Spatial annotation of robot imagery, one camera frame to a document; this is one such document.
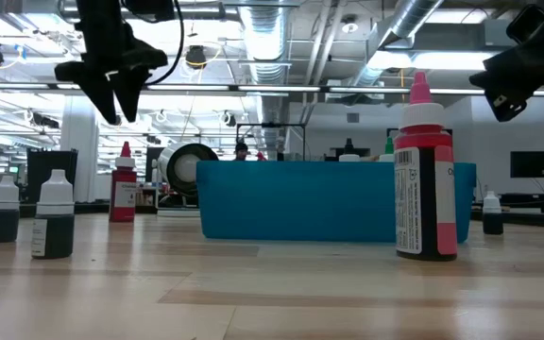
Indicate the small red object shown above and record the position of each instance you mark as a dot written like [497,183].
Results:
[260,157]

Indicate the white cylindrical lamp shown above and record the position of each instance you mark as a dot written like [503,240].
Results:
[187,167]

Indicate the green food coloring bottle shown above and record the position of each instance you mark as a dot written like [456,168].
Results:
[388,146]

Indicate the red food coloring bottle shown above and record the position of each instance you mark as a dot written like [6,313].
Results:
[123,198]

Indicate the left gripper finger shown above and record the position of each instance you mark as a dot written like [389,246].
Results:
[104,96]
[131,90]

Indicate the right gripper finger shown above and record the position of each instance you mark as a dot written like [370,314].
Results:
[510,104]
[508,68]

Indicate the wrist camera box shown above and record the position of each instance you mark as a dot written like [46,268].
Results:
[151,9]
[527,23]

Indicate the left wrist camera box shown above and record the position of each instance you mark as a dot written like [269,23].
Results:
[151,9]

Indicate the silver spiral ventilation duct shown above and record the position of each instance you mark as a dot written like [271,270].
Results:
[409,19]

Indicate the black monitor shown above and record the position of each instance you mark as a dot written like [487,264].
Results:
[532,164]

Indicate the white pillar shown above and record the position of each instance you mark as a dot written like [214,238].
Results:
[79,141]

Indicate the black aluminium table frame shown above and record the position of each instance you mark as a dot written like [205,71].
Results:
[92,208]

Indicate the blue plastic bin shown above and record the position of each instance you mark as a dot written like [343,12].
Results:
[300,203]

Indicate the black food coloring bottle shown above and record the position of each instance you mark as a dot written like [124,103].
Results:
[349,146]

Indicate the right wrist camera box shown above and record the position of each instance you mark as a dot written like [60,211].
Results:
[527,23]

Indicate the small dark bottle white cap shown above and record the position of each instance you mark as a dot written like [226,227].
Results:
[55,231]
[0,222]
[492,222]

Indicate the black cabinet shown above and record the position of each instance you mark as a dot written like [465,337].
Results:
[50,158]

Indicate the pink food coloring bottle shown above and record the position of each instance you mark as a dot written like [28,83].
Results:
[425,198]

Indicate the wall vent grille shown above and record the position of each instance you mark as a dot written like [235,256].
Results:
[353,117]

